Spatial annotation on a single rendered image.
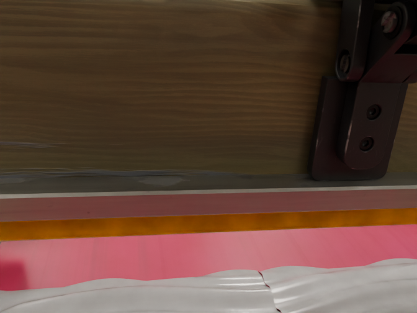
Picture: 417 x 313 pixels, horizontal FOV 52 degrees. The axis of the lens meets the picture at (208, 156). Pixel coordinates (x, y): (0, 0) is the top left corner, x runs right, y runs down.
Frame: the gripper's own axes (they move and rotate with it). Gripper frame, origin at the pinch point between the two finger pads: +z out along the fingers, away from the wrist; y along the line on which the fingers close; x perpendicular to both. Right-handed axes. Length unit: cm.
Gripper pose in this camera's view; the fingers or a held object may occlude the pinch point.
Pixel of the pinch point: (332, 114)
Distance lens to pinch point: 18.7
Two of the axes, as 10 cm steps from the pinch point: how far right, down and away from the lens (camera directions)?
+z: -0.6, 9.2, 3.8
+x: 9.8, -0.1, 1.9
